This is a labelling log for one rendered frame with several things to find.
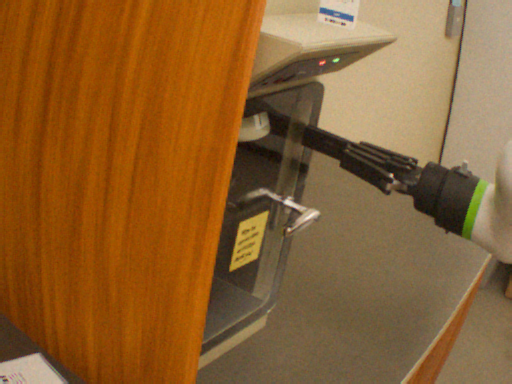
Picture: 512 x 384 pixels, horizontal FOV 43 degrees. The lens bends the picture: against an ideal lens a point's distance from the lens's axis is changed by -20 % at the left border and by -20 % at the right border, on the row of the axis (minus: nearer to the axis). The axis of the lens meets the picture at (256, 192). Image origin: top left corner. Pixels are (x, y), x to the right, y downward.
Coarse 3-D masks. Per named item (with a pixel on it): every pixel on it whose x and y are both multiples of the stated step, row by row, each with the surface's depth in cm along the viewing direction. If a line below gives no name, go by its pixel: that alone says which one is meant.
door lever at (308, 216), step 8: (288, 200) 115; (288, 208) 116; (296, 208) 115; (304, 208) 114; (304, 216) 111; (312, 216) 112; (320, 216) 114; (288, 224) 108; (296, 224) 109; (304, 224) 111; (280, 232) 108; (288, 232) 107; (296, 232) 109
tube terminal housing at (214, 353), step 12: (276, 0) 92; (288, 0) 95; (300, 0) 98; (312, 0) 101; (276, 12) 94; (288, 12) 96; (300, 12) 99; (312, 12) 102; (288, 84) 105; (300, 84) 108; (252, 96) 97; (252, 324) 126; (264, 324) 131; (240, 336) 123; (216, 348) 117; (228, 348) 121; (204, 360) 115
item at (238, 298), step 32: (288, 96) 103; (320, 96) 112; (256, 128) 99; (288, 128) 107; (256, 160) 102; (288, 160) 110; (256, 192) 106; (288, 192) 114; (224, 224) 101; (224, 256) 104; (288, 256) 124; (224, 288) 108; (256, 288) 118; (224, 320) 112; (256, 320) 123
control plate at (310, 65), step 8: (336, 56) 92; (344, 56) 96; (296, 64) 84; (304, 64) 87; (312, 64) 90; (320, 64) 94; (328, 64) 97; (280, 72) 85; (288, 72) 88; (296, 72) 91; (264, 80) 86; (272, 80) 89; (256, 88) 89
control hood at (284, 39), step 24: (264, 24) 85; (288, 24) 88; (312, 24) 92; (360, 24) 102; (264, 48) 80; (288, 48) 79; (312, 48) 80; (336, 48) 86; (360, 48) 95; (264, 72) 81
